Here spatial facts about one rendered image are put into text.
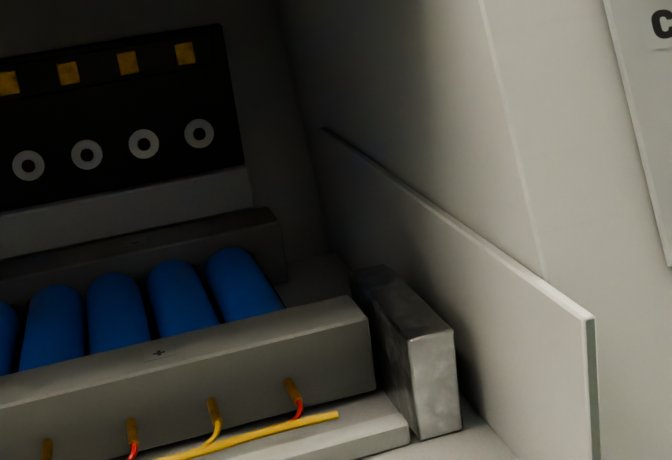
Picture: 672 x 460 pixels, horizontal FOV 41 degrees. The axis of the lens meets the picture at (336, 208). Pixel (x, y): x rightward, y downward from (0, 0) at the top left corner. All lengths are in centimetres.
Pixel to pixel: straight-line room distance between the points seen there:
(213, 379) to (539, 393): 8
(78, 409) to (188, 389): 3
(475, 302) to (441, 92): 5
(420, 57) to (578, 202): 6
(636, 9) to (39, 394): 16
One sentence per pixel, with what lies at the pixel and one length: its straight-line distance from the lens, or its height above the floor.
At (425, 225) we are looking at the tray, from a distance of 24.
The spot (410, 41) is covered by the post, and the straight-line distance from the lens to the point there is 23.
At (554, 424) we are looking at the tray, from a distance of 20.
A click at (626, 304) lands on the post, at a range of 20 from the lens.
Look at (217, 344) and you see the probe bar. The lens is 24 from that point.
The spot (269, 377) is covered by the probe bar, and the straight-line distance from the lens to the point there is 24.
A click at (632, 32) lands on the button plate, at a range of 20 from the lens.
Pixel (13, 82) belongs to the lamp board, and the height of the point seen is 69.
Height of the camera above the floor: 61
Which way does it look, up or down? 3 degrees up
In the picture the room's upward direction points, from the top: 13 degrees counter-clockwise
